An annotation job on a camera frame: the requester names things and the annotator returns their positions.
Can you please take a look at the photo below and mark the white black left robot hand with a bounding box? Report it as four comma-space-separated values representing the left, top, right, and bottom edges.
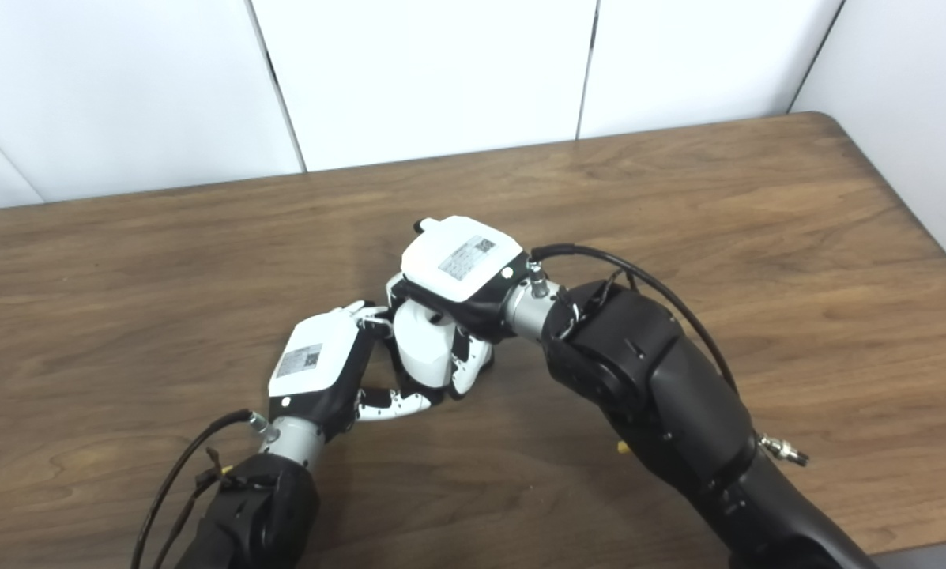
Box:
268, 300, 434, 445

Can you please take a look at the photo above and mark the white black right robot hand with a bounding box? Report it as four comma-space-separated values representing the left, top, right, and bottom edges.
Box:
386, 215, 533, 401

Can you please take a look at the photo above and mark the round white piece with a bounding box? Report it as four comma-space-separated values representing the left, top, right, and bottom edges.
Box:
394, 302, 462, 390

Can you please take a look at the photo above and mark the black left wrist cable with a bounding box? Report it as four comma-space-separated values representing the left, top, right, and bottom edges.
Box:
130, 409, 281, 569

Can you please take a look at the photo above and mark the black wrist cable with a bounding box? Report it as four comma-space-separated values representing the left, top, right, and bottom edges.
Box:
526, 243, 739, 393
130, 409, 281, 569

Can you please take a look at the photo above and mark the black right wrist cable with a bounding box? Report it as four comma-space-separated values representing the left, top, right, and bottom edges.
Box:
526, 243, 739, 393

